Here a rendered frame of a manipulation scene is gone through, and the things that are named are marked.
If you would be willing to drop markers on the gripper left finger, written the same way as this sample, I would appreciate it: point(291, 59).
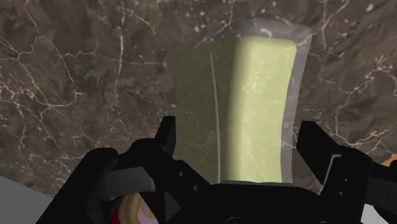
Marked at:
point(93, 173)

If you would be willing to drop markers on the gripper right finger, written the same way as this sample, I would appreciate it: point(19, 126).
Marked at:
point(344, 167)

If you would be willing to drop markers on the orange object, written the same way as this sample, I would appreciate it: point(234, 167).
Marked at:
point(390, 162)

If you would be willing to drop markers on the red and blond toy figure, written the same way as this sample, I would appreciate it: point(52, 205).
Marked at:
point(136, 209)

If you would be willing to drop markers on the clear glass of green drink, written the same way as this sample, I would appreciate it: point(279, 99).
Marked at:
point(248, 108)

